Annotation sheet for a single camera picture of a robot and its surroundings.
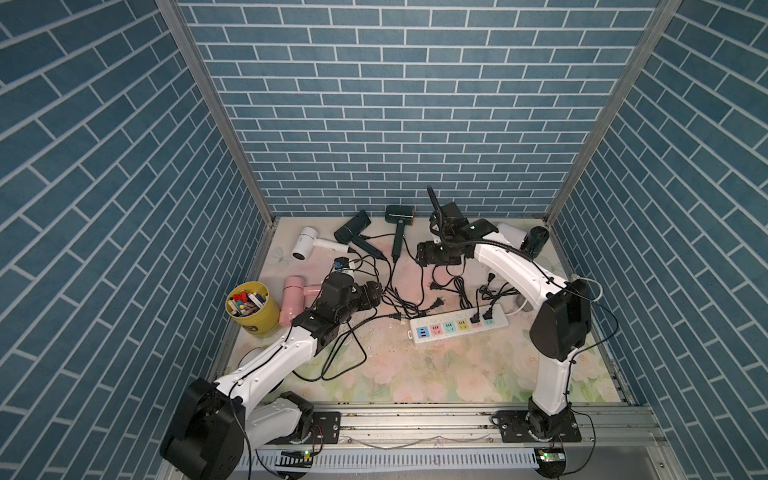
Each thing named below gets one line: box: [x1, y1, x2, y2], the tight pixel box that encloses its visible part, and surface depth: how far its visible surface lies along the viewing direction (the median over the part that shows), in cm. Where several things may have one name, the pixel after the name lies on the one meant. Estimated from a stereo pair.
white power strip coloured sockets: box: [409, 304, 510, 344], surface depth 91 cm
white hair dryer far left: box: [291, 227, 351, 261], surface depth 110 cm
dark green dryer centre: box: [385, 205, 416, 263], surface depth 116 cm
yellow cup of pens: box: [225, 281, 280, 337], surface depth 83 cm
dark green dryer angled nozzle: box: [334, 209, 387, 261], surface depth 114 cm
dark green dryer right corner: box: [520, 226, 550, 260], surface depth 107 cm
